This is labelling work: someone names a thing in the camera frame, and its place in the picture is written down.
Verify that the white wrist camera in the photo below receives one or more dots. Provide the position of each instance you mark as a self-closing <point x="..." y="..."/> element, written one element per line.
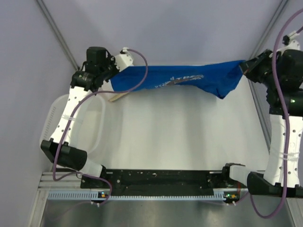
<point x="123" y="60"/>
<point x="290" y="41"/>

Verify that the blue t-shirt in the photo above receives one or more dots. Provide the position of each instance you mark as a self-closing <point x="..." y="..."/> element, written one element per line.
<point x="218" y="79"/>

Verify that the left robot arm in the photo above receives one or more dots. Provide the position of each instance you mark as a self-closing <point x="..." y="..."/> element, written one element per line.
<point x="61" y="148"/>

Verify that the left aluminium frame post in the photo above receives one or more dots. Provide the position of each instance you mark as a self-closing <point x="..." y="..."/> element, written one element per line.
<point x="56" y="32"/>

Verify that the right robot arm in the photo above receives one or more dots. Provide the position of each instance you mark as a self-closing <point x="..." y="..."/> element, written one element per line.
<point x="285" y="139"/>

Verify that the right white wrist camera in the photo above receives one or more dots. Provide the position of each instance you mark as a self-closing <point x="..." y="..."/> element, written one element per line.
<point x="290" y="41"/>

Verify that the white folded printed t-shirt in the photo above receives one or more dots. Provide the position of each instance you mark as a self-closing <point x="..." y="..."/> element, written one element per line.
<point x="107" y="86"/>

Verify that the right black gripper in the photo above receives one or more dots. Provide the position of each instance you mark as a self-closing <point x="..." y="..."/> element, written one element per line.
<point x="249" y="67"/>

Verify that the grey slotted cable duct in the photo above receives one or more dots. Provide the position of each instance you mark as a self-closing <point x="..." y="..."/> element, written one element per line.
<point x="99" y="196"/>

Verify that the white plastic basket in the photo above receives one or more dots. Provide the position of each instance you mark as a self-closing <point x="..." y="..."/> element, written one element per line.
<point x="91" y="135"/>

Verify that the beige folded t-shirt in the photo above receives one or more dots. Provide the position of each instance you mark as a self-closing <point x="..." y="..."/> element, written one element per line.
<point x="116" y="97"/>

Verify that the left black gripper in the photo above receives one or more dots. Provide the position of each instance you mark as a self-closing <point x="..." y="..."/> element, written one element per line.
<point x="111" y="60"/>

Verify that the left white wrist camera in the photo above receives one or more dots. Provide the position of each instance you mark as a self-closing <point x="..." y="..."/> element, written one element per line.
<point x="123" y="60"/>

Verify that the aluminium front rail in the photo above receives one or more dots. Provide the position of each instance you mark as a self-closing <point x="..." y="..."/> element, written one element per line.
<point x="59" y="180"/>

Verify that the aluminium frame post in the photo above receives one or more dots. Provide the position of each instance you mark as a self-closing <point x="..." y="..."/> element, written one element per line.
<point x="272" y="21"/>
<point x="56" y="32"/>

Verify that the right aluminium frame post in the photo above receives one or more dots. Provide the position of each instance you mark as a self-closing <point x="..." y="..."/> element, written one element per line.
<point x="272" y="21"/>

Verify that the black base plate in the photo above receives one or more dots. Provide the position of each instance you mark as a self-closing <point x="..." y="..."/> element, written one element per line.
<point x="139" y="182"/>

